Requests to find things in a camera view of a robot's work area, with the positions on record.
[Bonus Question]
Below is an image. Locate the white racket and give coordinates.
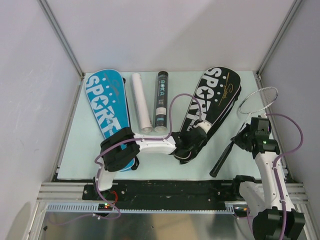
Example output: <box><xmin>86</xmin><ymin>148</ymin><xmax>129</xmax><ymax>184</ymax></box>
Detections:
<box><xmin>209</xmin><ymin>86</ymin><xmax>278</xmax><ymax>178</ymax></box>

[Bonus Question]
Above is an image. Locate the left aluminium frame post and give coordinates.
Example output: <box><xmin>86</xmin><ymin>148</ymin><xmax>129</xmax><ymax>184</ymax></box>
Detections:
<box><xmin>37</xmin><ymin>0</ymin><xmax>83</xmax><ymax>77</ymax></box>

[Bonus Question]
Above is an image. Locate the black racket cover front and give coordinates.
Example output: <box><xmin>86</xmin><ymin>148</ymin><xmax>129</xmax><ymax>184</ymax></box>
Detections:
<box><xmin>175</xmin><ymin>66</ymin><xmax>242</xmax><ymax>165</ymax></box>

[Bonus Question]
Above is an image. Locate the light green table mat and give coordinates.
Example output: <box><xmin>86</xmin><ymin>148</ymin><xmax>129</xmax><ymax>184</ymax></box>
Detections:
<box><xmin>56</xmin><ymin>70</ymin><xmax>287</xmax><ymax>181</ymax></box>

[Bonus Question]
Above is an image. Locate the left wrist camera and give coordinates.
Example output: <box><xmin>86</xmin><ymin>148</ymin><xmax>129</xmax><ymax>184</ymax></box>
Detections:
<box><xmin>196</xmin><ymin>120</ymin><xmax>212</xmax><ymax>134</ymax></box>

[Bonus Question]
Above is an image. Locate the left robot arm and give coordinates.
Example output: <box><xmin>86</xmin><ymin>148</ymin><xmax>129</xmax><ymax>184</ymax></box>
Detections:
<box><xmin>93</xmin><ymin>122</ymin><xmax>209</xmax><ymax>200</ymax></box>

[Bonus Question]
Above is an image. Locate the white shuttlecock tube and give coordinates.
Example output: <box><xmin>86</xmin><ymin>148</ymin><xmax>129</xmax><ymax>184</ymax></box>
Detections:
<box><xmin>131</xmin><ymin>73</ymin><xmax>153</xmax><ymax>134</ymax></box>

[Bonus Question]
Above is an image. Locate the blue racket cover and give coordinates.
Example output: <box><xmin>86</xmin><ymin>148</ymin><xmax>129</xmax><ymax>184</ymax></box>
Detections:
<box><xmin>85</xmin><ymin>69</ymin><xmax>139</xmax><ymax>172</ymax></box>

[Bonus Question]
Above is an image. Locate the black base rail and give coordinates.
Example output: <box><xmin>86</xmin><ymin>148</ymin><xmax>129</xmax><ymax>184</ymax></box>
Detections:
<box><xmin>79</xmin><ymin>175</ymin><xmax>254</xmax><ymax>211</ymax></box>

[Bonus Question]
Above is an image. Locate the aluminium frame post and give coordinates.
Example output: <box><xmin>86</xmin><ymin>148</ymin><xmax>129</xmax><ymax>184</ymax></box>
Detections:
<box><xmin>256</xmin><ymin>0</ymin><xmax>305</xmax><ymax>76</ymax></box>
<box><xmin>37</xmin><ymin>0</ymin><xmax>83</xmax><ymax>77</ymax></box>

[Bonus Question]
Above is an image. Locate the right aluminium frame post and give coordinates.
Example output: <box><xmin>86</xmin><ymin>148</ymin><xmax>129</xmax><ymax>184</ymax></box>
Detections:
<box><xmin>256</xmin><ymin>0</ymin><xmax>305</xmax><ymax>76</ymax></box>

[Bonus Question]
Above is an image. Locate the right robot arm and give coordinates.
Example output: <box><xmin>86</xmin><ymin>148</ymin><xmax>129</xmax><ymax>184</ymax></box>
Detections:
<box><xmin>231</xmin><ymin>116</ymin><xmax>306</xmax><ymax>240</ymax></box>

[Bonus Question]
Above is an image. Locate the black shuttlecock tube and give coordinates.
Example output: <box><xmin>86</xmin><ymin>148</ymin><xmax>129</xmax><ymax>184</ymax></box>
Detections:
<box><xmin>154</xmin><ymin>71</ymin><xmax>169</xmax><ymax>133</ymax></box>

